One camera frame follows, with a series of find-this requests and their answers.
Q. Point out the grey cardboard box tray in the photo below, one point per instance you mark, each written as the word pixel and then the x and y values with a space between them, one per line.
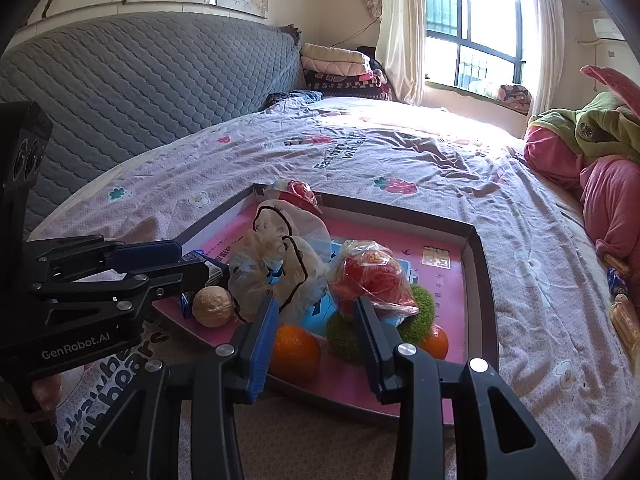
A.
pixel 480 285

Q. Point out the brown walnut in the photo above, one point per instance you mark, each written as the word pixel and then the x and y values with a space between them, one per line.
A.
pixel 212 307

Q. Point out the green fuzzy scrunchie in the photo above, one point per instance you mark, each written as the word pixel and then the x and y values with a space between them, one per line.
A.
pixel 345 340

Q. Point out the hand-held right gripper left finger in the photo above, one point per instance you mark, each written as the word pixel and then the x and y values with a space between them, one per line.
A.
pixel 260 350

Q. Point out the white air conditioner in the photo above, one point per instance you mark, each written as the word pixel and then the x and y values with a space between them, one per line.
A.
pixel 607 29

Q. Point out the dark blue cloth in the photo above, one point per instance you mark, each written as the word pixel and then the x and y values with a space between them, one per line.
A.
pixel 295 98

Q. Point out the white scrunchie with black trim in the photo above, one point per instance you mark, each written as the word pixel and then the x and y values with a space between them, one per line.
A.
pixel 300 230

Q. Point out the black bag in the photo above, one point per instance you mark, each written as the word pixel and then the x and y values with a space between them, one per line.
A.
pixel 369 56

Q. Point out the blue egg-shaped toy packet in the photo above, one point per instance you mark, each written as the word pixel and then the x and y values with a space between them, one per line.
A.
pixel 370 275

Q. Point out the pink book with blue label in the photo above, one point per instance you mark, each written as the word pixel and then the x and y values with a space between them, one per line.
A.
pixel 440 300

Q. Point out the small biscuit packet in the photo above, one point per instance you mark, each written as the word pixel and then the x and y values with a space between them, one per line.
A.
pixel 614 261

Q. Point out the person's left hand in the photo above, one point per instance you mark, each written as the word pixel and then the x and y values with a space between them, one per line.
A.
pixel 47 392

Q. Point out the patterned windowsill cushion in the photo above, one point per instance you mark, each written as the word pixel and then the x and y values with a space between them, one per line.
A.
pixel 514 95

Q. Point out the pink quilt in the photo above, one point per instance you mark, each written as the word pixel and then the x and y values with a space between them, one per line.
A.
pixel 615 200

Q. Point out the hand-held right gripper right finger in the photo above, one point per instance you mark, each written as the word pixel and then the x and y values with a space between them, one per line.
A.
pixel 370 350

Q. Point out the dark framed window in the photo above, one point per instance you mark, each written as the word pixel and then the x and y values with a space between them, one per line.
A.
pixel 519 25

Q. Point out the orange tangerine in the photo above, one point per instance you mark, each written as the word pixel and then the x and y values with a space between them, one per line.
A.
pixel 435 342
pixel 297 355

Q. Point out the yellow biscuit packet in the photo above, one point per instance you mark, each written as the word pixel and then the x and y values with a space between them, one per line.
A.
pixel 625 322

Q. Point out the small blue snack packet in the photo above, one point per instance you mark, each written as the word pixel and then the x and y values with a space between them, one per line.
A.
pixel 619 282

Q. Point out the dark patterned folded blanket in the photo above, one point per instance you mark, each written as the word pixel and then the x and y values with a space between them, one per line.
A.
pixel 345 89

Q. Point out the cream curtain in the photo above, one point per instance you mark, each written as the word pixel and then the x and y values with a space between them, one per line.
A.
pixel 547 45
pixel 397 35

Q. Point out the red egg-shaped toy packet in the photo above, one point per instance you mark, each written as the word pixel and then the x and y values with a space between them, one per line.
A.
pixel 297 195

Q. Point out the cream folded quilt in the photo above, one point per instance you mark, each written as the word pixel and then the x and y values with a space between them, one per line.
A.
pixel 332 60

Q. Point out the grey quilted headboard cover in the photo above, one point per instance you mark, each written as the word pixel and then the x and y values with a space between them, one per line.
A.
pixel 150 85

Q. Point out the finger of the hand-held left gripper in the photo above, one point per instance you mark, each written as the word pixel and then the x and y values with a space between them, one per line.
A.
pixel 165 280
pixel 145 255

